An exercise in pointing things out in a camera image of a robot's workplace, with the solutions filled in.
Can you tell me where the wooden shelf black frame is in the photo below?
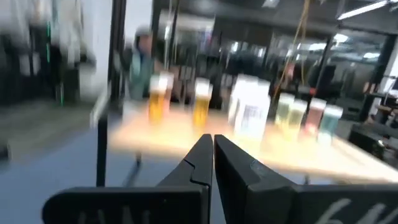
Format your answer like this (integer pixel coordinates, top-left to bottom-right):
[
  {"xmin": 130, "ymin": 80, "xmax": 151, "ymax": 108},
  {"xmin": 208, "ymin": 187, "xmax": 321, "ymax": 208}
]
[{"xmin": 95, "ymin": 102, "xmax": 398, "ymax": 187}]

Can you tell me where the silver aluminium bar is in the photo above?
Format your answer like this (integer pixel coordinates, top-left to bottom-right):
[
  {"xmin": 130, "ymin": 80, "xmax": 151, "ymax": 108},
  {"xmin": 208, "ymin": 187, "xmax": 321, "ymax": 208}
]
[{"xmin": 90, "ymin": 82, "xmax": 112, "ymax": 128}]

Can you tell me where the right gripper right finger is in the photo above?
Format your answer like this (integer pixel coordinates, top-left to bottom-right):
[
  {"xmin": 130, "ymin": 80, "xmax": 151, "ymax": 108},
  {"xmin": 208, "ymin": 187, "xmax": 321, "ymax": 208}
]
[{"xmin": 214, "ymin": 133, "xmax": 398, "ymax": 224}]

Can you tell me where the orange pill bottle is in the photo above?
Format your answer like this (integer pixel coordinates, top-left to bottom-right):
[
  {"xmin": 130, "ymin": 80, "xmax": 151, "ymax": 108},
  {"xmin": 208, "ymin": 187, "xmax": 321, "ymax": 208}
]
[{"xmin": 192, "ymin": 78, "xmax": 214, "ymax": 128}]

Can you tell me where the pale yellow pill bottle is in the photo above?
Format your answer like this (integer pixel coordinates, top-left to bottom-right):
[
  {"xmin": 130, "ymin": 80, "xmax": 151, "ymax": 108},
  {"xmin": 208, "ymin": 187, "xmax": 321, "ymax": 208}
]
[{"xmin": 275, "ymin": 92, "xmax": 295, "ymax": 127}]

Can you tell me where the yellow hanging cable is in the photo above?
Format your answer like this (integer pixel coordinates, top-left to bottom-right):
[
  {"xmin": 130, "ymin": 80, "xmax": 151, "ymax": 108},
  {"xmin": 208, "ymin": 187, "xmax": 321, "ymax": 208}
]
[{"xmin": 272, "ymin": 0, "xmax": 312, "ymax": 100}]

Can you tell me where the red pill bottle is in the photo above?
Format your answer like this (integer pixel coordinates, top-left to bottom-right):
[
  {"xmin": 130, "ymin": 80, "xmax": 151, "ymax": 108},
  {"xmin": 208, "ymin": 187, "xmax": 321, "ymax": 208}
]
[{"xmin": 303, "ymin": 98, "xmax": 327, "ymax": 138}]

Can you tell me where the person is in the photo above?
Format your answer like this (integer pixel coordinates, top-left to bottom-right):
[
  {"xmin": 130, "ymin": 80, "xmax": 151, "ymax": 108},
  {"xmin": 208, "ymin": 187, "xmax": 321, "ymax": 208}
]
[{"xmin": 124, "ymin": 26, "xmax": 164, "ymax": 102}]

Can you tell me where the amber pill bottle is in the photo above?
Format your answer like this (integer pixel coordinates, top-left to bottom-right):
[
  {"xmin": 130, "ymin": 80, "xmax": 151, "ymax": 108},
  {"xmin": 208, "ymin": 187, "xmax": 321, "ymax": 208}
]
[{"xmin": 147, "ymin": 74, "xmax": 167, "ymax": 124}]

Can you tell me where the green pill bottle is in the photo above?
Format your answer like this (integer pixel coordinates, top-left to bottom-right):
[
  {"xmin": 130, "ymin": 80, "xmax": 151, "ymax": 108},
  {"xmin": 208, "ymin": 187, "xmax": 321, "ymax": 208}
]
[{"xmin": 317, "ymin": 105, "xmax": 344, "ymax": 146}]

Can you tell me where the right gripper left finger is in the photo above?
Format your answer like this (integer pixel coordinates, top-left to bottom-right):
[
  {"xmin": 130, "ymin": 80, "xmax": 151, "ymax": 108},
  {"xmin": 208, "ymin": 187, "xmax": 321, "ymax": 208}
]
[{"xmin": 42, "ymin": 133, "xmax": 215, "ymax": 224}]

